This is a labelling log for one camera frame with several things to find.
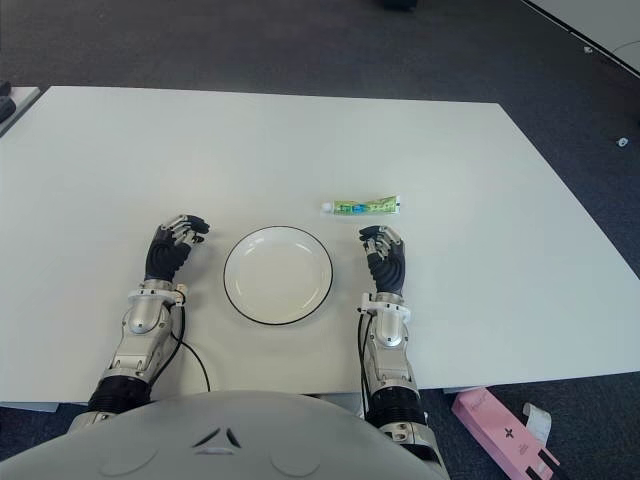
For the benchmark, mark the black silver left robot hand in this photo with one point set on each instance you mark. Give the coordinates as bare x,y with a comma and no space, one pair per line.
162,255

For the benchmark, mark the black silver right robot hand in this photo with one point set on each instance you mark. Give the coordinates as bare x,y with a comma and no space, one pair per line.
389,265

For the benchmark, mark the green white toothpaste tube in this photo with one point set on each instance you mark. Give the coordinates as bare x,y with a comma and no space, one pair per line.
361,206

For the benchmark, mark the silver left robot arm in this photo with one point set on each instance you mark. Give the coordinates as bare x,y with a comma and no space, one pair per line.
140,322

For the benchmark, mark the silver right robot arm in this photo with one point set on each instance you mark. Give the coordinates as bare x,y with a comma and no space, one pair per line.
390,327

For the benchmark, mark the white plate with black rim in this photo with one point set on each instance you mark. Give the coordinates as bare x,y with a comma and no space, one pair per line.
278,276

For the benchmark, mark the grey robot torso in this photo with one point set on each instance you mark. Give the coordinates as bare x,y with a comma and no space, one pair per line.
215,440

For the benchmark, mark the pink cardboard box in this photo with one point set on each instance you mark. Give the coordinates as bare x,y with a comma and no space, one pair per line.
500,432

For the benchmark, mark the light grey side table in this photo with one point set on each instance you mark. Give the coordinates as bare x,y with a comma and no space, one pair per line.
22,102

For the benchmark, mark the black object on side table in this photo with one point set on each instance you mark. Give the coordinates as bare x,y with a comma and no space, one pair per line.
5,109

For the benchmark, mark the white paper tag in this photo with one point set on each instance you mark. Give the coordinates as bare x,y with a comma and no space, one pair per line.
538,421

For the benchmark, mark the white table with grey edge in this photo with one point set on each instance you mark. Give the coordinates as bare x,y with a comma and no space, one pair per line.
600,25

